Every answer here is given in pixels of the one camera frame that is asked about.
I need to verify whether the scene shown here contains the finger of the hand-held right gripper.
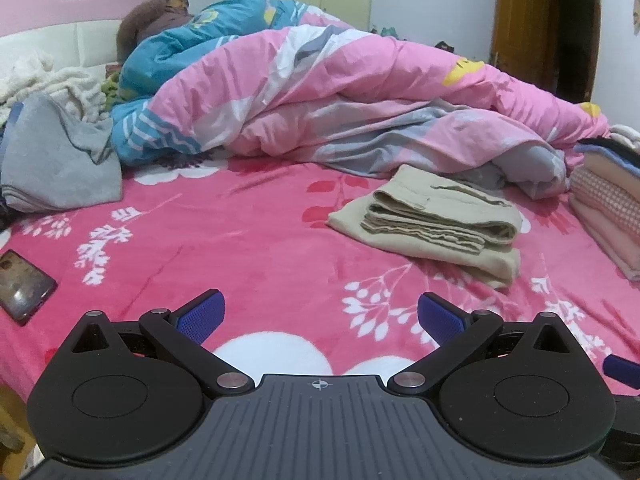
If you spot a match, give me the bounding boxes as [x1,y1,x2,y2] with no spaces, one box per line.
[602,355,640,391]

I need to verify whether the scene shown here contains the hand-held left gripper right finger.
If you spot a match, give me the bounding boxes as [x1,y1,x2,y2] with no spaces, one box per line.
[387,291,583,395]

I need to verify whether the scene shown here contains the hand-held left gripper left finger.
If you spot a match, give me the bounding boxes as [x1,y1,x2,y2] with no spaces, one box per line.
[59,288,254,395]

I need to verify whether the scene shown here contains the beige pants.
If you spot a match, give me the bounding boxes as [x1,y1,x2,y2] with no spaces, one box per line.
[327,164,523,291]

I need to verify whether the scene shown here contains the stack of folded clothes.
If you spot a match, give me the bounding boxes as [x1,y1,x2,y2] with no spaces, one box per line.
[567,124,640,281]

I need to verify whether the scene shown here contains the pink floral bed blanket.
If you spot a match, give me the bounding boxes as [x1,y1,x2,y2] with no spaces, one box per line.
[0,152,640,401]

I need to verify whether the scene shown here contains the black smartphone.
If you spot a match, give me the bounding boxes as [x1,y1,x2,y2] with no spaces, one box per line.
[0,249,58,326]

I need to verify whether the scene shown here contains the grey sweatshirt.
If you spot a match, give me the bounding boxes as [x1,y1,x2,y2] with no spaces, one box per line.
[0,92,123,213]

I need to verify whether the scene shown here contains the green patterned cloth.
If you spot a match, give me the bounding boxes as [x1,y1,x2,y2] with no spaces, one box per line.
[102,72,124,107]

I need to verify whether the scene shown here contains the pink and blue patterned quilt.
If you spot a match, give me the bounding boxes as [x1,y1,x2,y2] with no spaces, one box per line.
[109,0,612,202]

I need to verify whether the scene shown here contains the blue cloth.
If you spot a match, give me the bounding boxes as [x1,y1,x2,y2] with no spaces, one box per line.
[0,102,24,137]

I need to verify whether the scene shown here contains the white fluffy blanket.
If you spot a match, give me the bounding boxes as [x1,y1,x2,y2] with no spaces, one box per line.
[0,55,108,126]

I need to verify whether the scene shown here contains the wooden door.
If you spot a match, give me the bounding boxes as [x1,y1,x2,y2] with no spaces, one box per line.
[491,0,602,106]

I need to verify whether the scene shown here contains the pink and white headboard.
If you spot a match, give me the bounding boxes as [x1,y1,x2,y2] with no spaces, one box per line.
[0,0,166,68]

